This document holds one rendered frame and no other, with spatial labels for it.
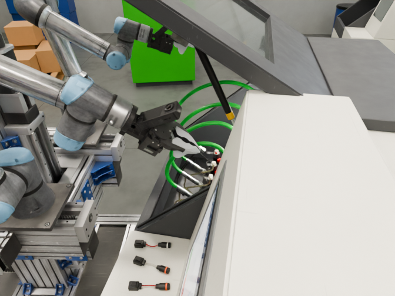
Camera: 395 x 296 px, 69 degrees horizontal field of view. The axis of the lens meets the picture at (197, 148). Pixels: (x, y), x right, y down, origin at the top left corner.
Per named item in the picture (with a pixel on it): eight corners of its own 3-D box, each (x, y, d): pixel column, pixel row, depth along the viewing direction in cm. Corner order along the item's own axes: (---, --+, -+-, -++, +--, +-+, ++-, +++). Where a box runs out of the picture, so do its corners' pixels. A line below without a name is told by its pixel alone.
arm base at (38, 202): (0, 218, 100) (-11, 198, 95) (23, 188, 113) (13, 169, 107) (44, 219, 100) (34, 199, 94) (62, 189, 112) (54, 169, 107)
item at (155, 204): (177, 160, 168) (176, 137, 159) (184, 161, 167) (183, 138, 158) (140, 251, 118) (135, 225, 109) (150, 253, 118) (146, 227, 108)
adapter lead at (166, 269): (133, 263, 93) (132, 260, 92) (136, 258, 94) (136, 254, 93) (167, 276, 89) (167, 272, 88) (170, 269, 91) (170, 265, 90)
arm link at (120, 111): (121, 89, 71) (110, 111, 66) (137, 98, 73) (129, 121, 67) (110, 107, 76) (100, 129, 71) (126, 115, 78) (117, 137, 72)
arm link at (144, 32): (141, 23, 134) (140, 23, 127) (151, 26, 135) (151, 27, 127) (138, 40, 137) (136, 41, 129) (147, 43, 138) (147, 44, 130)
